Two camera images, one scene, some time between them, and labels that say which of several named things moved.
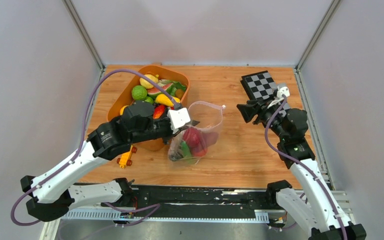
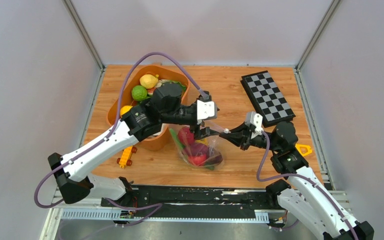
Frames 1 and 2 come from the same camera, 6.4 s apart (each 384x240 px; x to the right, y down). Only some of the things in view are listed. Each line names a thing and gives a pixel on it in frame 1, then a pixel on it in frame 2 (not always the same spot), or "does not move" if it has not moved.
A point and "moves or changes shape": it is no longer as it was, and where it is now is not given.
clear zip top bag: x=192 y=143 moves or changes shape
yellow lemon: x=147 y=84 does not move
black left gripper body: x=162 y=130 to x=199 y=134
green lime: x=139 y=92 does not move
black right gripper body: x=264 y=114 to x=245 y=139
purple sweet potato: x=209 y=139 moves or changes shape
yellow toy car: x=125 y=159 does not move
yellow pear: x=121 y=110 does not move
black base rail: x=175 y=198 does not move
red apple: x=198 y=152 to x=198 y=160
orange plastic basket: x=123 y=97 does not move
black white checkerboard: x=260 y=85 does not move
